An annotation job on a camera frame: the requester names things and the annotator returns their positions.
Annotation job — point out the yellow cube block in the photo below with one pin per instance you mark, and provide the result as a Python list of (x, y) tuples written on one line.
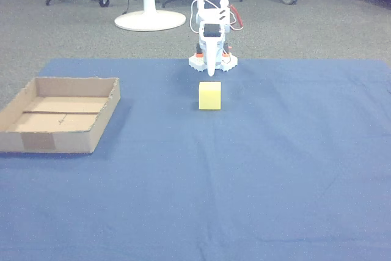
[(209, 96)]

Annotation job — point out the shallow cardboard box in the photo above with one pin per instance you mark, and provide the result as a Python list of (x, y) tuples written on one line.
[(58, 120)]

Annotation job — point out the blue cloth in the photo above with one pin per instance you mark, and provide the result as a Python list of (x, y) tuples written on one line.
[(244, 166)]

